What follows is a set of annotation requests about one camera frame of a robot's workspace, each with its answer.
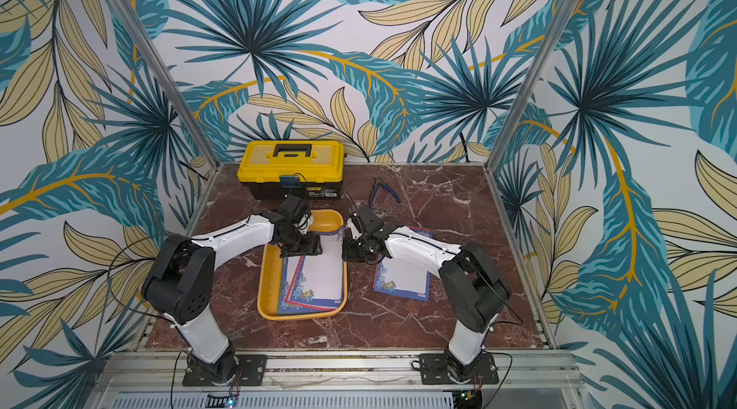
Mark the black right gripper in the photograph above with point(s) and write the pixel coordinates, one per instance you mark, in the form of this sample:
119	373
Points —
356	247

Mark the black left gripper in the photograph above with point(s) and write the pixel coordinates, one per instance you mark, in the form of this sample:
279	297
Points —
311	247

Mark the blue floral stationery paper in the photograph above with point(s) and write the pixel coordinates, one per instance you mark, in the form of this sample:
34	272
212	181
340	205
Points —
319	283
405	270

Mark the yellow plastic tray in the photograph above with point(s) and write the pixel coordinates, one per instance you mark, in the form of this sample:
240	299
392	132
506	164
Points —
326	221

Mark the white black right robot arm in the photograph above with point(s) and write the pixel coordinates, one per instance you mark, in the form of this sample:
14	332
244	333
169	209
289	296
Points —
473	286

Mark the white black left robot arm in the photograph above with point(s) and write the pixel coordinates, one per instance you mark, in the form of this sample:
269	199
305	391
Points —
180	282

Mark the stack of stationery papers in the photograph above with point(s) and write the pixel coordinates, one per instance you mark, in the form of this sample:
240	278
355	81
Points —
289	267

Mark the yellow black toolbox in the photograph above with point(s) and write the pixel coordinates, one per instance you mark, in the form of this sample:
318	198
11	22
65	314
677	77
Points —
310	169

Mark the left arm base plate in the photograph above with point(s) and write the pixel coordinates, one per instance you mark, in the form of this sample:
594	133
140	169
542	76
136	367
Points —
230	370

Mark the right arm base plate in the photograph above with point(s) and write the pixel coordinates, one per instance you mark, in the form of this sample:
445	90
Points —
445	369

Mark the aluminium left corner post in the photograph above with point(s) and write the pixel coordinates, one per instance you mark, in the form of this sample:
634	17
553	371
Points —
140	38

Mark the aluminium corner post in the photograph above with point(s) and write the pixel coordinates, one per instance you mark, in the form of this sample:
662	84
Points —
547	46
140	38

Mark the aluminium front rail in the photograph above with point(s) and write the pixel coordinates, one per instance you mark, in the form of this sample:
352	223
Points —
390	369

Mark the aluminium right corner post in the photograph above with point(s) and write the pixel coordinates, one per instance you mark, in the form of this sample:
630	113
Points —
547	46

